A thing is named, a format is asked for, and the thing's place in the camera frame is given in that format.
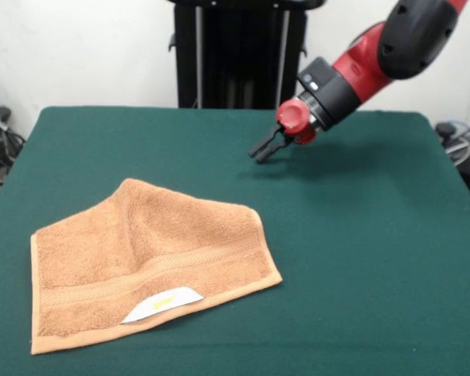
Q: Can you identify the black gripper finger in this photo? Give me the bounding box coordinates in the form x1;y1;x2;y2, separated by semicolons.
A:
255;135;295;164
248;124;286;158

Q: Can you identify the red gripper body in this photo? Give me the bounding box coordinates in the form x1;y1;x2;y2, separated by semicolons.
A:
274;98;319;146

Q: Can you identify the orange terry towel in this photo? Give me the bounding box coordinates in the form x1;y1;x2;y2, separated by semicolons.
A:
30;178;284;356

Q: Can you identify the dark green table cloth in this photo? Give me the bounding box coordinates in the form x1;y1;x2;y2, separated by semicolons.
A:
0;106;470;376

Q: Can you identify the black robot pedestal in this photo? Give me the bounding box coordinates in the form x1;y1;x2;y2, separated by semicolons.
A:
167;0;329;110

